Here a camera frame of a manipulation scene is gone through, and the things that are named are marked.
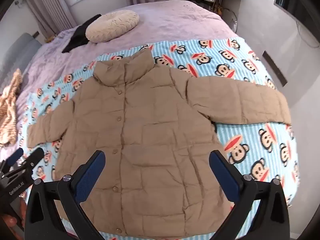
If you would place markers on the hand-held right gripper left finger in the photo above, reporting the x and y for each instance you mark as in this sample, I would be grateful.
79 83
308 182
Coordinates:
87 180

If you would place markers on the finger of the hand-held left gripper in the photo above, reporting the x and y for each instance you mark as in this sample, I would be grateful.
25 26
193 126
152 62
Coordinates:
35 156
15 156

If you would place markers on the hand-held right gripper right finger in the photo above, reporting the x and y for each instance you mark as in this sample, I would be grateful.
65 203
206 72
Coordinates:
225 177

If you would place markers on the tan puffer jacket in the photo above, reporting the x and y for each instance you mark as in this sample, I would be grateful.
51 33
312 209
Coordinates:
150 130

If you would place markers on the person's left hand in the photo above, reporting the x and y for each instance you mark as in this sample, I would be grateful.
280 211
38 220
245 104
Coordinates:
12 221

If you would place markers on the yellow striped garment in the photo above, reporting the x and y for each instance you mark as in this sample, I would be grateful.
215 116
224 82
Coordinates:
10 110

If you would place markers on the grey quilted headboard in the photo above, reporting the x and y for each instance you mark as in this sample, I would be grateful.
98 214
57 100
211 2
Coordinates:
22 55

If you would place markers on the blue striped monkey-print blanket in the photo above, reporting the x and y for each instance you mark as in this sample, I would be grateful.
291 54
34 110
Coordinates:
250 62

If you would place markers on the black cloth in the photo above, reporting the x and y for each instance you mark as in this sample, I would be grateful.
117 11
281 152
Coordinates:
77 36

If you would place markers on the round cream pillow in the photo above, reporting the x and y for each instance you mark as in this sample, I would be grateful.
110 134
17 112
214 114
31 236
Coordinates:
112 26

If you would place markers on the narrow grey curtain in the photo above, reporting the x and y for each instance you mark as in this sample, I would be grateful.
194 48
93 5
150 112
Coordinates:
47 5

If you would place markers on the white standing fan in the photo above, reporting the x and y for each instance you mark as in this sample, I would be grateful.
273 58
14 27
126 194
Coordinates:
230 20

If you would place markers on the purple bedspread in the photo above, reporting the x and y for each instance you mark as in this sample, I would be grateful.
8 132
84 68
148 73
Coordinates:
162 25

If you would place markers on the small black wall fixture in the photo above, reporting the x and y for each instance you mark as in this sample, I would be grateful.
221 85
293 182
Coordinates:
36 35

